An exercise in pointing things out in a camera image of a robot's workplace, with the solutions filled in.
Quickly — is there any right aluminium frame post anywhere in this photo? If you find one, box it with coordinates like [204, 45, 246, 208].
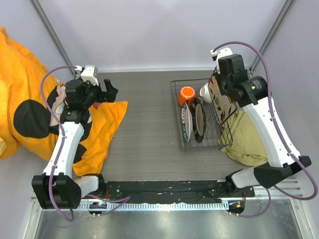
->
[250, 0, 297, 73]

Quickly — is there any orange mug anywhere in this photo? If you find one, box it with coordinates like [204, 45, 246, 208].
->
[178, 86, 196, 107]

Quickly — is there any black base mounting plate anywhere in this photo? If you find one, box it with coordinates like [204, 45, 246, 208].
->
[91, 180, 255, 204]

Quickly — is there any black wire dish rack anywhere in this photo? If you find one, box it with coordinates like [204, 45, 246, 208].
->
[170, 78, 233, 150]

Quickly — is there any white ribbed bowl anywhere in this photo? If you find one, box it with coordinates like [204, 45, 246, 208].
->
[199, 83, 212, 104]

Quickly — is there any square floral plate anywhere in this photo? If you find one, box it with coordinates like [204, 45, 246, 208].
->
[208, 74, 237, 124]

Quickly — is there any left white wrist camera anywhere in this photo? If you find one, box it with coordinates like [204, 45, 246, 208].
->
[75, 65, 99, 86]

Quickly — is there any slotted white cable duct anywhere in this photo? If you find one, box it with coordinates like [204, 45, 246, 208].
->
[74, 201, 229, 212]

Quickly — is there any orange cartoon mouse cloth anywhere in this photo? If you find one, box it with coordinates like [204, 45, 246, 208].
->
[0, 27, 128, 176]

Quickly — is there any aluminium frame post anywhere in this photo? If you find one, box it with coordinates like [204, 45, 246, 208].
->
[250, 0, 297, 73]
[29, 0, 72, 66]

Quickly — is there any left aluminium frame post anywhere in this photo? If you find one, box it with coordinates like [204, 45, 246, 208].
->
[29, 0, 72, 66]

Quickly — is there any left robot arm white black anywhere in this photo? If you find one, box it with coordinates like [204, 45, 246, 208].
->
[31, 78, 118, 209]

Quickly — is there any brown rimmed round plate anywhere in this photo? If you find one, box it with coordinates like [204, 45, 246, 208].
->
[190, 99, 207, 143]

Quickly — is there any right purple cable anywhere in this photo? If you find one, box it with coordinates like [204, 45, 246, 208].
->
[213, 41, 315, 219]

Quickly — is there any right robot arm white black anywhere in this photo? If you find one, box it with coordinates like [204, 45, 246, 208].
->
[213, 49, 312, 197]

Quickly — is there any green rimmed white plate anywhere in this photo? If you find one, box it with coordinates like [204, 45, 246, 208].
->
[181, 102, 192, 143]

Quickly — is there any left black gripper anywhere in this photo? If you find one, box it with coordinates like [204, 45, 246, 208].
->
[80, 77, 118, 108]

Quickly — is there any olive green cloth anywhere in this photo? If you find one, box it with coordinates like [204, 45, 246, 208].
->
[218, 110, 268, 166]

